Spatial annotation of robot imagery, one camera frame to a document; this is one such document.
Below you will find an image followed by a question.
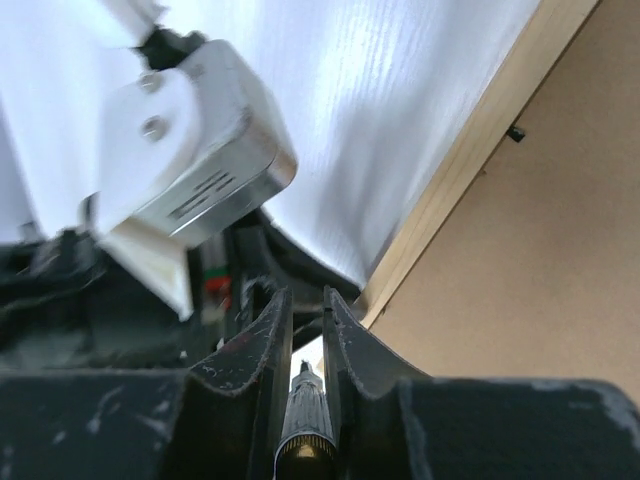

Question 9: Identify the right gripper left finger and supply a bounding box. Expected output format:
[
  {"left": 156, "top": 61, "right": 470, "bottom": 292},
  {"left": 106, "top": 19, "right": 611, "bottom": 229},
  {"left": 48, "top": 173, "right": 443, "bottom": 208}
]
[{"left": 1, "top": 288, "right": 292, "bottom": 479}]

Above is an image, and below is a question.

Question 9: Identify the light wooden picture frame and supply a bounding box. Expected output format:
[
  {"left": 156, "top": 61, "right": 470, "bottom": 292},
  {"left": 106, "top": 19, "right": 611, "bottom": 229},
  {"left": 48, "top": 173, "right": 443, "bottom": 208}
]
[{"left": 372, "top": 1, "right": 639, "bottom": 394}]

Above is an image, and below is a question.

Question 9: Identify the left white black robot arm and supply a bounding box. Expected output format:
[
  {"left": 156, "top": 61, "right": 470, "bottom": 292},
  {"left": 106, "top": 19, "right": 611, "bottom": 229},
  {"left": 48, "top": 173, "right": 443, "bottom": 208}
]
[{"left": 1, "top": 1, "right": 360, "bottom": 371}]

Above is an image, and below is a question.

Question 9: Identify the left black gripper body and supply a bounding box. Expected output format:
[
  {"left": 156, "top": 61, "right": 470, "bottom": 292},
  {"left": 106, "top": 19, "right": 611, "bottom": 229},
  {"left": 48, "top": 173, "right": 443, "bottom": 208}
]
[{"left": 1, "top": 230, "right": 278, "bottom": 371}]

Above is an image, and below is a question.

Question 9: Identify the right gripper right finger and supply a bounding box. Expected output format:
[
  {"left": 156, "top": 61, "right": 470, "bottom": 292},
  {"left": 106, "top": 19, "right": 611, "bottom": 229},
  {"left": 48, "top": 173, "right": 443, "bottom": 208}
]
[{"left": 323, "top": 288, "right": 639, "bottom": 479}]

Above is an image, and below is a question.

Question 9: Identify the small metal tool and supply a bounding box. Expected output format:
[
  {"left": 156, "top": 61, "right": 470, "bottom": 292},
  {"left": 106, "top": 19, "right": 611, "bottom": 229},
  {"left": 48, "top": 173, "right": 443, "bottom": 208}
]
[{"left": 274, "top": 361, "right": 337, "bottom": 480}]

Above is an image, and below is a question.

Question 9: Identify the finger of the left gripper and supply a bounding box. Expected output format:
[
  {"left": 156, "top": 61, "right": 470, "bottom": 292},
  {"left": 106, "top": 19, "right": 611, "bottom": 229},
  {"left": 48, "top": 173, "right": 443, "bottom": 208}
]
[{"left": 259, "top": 209, "right": 361, "bottom": 350}]

